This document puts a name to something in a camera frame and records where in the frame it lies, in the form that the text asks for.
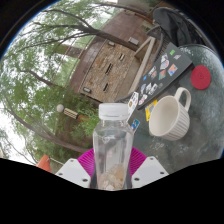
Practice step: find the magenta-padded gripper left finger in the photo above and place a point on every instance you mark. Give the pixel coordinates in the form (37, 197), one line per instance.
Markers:
(75, 171)

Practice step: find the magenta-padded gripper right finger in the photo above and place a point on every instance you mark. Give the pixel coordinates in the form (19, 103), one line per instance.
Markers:
(148, 170)

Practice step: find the clear bottle with white cap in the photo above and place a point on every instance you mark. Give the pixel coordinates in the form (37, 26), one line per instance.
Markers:
(112, 146)

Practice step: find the small colourful sticker card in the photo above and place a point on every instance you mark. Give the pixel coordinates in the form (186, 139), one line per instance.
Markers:
(135, 124)

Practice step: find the leaning grey-trunk tree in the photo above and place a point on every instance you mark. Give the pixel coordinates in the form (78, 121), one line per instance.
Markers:
(40, 133)

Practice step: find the white ribbed mug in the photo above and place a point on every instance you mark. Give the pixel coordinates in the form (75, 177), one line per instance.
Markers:
(168, 116)

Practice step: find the yellow card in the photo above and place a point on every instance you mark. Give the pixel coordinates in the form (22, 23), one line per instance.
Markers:
(150, 110)

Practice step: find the white sticker sheet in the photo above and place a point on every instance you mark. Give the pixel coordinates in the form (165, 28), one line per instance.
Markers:
(132, 103)

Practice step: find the black laptop with stickers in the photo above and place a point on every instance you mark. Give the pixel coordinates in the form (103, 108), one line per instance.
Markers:
(166, 70)

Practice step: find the red round coaster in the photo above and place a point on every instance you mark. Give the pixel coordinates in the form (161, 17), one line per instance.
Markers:
(201, 77)

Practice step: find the dark-trunk tree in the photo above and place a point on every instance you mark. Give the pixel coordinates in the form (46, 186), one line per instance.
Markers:
(100, 33)

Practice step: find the striped wooden lamp post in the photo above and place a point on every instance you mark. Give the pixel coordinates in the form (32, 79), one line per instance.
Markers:
(71, 113)

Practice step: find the black wall lamp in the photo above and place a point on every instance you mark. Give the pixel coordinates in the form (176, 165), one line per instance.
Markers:
(111, 43)
(87, 90)

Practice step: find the grey wall box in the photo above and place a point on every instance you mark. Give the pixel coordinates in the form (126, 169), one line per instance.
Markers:
(133, 40)

